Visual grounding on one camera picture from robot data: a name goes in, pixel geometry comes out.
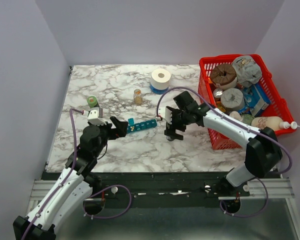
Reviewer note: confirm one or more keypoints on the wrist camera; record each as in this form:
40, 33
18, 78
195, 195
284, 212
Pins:
95, 116
166, 114

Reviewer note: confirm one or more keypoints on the grey crumpled printed bag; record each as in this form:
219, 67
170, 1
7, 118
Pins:
248, 72

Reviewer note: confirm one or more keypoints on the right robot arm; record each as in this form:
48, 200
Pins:
262, 151

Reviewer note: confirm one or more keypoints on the green round object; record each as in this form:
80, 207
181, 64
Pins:
247, 118

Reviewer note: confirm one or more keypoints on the teal weekly pill organizer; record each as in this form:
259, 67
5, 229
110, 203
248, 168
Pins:
140, 126

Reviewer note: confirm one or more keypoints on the silver can top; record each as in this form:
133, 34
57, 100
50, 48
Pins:
217, 93

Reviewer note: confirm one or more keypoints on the grey paper roll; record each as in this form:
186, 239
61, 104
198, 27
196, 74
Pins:
232, 99

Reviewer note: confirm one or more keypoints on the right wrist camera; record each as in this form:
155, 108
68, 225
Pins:
166, 114

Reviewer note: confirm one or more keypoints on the blue tape roll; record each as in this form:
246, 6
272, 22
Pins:
158, 91

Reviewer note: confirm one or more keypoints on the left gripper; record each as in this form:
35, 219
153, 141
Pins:
116, 133

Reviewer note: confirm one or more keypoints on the green pill bottle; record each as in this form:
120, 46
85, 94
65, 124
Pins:
92, 102

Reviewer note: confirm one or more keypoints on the brown paper roll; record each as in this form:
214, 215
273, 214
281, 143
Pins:
224, 76

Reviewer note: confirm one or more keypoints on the red plastic basket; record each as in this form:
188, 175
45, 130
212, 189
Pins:
274, 105

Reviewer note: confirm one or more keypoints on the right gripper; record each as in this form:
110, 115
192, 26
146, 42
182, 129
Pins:
170, 128

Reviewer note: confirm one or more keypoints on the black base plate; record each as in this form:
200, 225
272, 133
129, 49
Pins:
166, 189

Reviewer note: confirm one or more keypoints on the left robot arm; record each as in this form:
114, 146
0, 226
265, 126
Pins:
74, 184

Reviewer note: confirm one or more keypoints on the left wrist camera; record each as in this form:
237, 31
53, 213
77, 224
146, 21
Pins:
95, 116

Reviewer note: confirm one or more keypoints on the blue cardboard box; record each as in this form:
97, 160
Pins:
256, 99

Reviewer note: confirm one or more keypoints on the white toilet paper roll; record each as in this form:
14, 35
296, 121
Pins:
160, 79

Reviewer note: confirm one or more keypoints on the cream squeeze bottle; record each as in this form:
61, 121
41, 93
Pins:
274, 122

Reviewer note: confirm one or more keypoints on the amber glass pill jar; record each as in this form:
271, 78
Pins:
137, 97

